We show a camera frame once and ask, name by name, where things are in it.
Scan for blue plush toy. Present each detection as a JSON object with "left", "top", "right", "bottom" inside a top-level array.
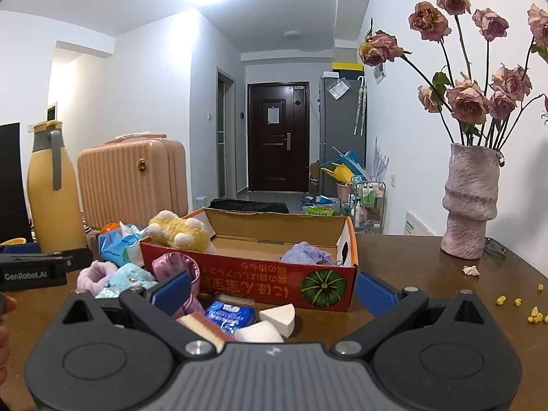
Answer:
[{"left": 96, "top": 263, "right": 157, "bottom": 299}]

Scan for blue handkerchief tissue packet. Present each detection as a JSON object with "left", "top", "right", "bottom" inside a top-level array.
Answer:
[{"left": 204, "top": 301, "right": 256, "bottom": 337}]

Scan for lilac fluffy scrunchie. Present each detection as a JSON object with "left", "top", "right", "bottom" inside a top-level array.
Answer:
[{"left": 76, "top": 261, "right": 118, "bottom": 297}]

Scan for yellow plush toy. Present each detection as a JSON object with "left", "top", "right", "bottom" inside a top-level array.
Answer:
[{"left": 145, "top": 210, "right": 216, "bottom": 254}]

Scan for purple linen drawstring pouch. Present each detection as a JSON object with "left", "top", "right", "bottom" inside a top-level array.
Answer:
[{"left": 279, "top": 241, "right": 335, "bottom": 265}]

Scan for white round sponge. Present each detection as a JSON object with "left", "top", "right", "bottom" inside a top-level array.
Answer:
[{"left": 234, "top": 321, "right": 284, "bottom": 343}]

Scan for person left hand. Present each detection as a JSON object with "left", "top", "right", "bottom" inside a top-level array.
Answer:
[{"left": 0, "top": 293, "right": 17, "bottom": 385}]

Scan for yellow ceramic mug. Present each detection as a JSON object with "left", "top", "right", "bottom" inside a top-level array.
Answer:
[{"left": 0, "top": 238, "right": 26, "bottom": 246}]

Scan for black paper bag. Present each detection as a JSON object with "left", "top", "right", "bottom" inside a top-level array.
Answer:
[{"left": 0, "top": 123, "right": 33, "bottom": 242}]

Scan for pink satin pouch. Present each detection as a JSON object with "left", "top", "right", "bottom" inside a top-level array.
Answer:
[{"left": 151, "top": 252, "right": 204, "bottom": 319}]

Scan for yellow thermos jug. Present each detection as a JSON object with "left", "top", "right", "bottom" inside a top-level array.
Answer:
[{"left": 27, "top": 121, "right": 87, "bottom": 253}]

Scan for red cardboard pumpkin box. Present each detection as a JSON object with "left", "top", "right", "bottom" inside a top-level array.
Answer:
[{"left": 139, "top": 207, "right": 360, "bottom": 313}]

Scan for blue tissue pack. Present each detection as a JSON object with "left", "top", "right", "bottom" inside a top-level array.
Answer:
[{"left": 98, "top": 223, "right": 145, "bottom": 267}]

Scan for orange fruit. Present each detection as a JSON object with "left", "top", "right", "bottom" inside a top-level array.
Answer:
[{"left": 100, "top": 222, "right": 120, "bottom": 234}]

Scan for white wedge makeup sponge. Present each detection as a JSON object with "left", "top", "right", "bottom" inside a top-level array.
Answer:
[{"left": 259, "top": 303, "right": 295, "bottom": 338}]

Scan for fallen rose petal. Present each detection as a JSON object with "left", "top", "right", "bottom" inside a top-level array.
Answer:
[{"left": 463, "top": 265, "right": 480, "bottom": 276}]

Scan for pink ribbed suitcase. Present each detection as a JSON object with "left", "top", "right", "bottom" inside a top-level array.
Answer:
[{"left": 77, "top": 133, "right": 189, "bottom": 229}]

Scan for black eyeglasses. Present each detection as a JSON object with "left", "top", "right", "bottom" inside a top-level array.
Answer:
[{"left": 484, "top": 237, "right": 507, "bottom": 260}]

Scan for black bag on floor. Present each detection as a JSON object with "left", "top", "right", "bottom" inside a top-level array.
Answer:
[{"left": 209, "top": 199, "right": 290, "bottom": 214}]

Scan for yellow blue bags pile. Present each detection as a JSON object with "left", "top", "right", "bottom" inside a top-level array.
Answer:
[{"left": 321, "top": 147, "right": 371, "bottom": 184}]

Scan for pink textured ceramic vase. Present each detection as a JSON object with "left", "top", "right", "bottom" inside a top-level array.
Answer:
[{"left": 441, "top": 143, "right": 501, "bottom": 261}]

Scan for yellow flower bits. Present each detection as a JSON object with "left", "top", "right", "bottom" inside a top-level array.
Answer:
[{"left": 495, "top": 283, "right": 547, "bottom": 325}]

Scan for grey refrigerator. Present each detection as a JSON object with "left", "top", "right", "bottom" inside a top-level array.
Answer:
[{"left": 319, "top": 74, "right": 369, "bottom": 198}]

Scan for dark brown entrance door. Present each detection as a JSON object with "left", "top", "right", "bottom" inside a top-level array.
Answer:
[{"left": 247, "top": 82, "right": 310, "bottom": 192}]

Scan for dried pink rose bouquet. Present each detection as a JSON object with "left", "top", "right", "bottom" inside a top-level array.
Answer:
[{"left": 358, "top": 0, "right": 547, "bottom": 152}]

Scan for yellow black box on fridge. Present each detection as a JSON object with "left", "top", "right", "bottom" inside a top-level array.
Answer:
[{"left": 332, "top": 62, "right": 364, "bottom": 80}]

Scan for wire storage cart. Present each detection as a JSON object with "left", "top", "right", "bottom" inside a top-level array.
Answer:
[{"left": 348, "top": 176, "right": 386, "bottom": 235}]

